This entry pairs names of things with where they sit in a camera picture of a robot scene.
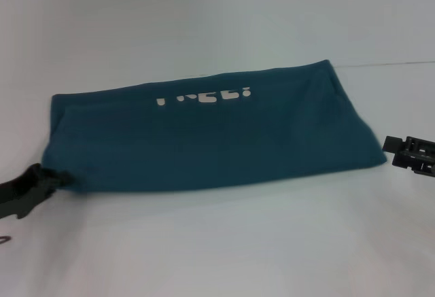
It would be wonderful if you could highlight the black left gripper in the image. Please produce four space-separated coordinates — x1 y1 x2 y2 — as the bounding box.
0 162 75 220

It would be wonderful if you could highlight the blue cotton t-shirt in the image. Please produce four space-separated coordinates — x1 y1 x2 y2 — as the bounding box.
40 59 388 196

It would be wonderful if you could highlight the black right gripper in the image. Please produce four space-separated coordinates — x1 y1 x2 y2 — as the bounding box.
382 135 435 178

